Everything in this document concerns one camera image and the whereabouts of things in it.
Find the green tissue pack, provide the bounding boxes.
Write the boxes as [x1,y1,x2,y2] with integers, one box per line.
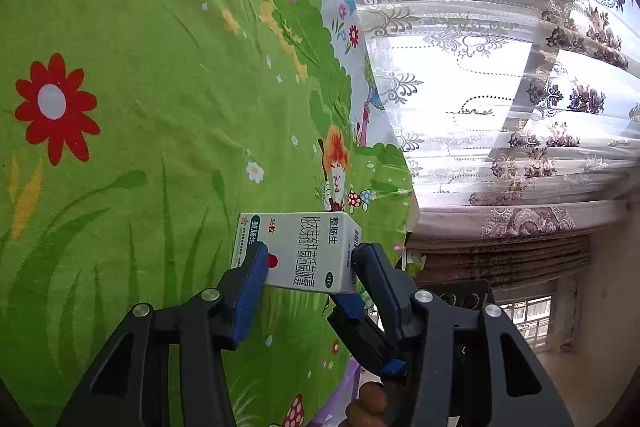
[406,251,425,277]

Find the pink patterned curtain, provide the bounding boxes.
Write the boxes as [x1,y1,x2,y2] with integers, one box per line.
[407,200,629,289]

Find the tall white medicine box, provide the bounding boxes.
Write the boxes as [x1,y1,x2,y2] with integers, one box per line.
[231,211,361,295]

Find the purple cardboard storage box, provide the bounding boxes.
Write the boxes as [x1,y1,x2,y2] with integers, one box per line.
[308,359,361,427]

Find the person's right hand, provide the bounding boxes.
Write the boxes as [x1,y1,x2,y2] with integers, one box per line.
[340,381,388,427]

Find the green cartoon tablecloth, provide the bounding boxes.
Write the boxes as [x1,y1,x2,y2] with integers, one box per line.
[1,0,411,426]

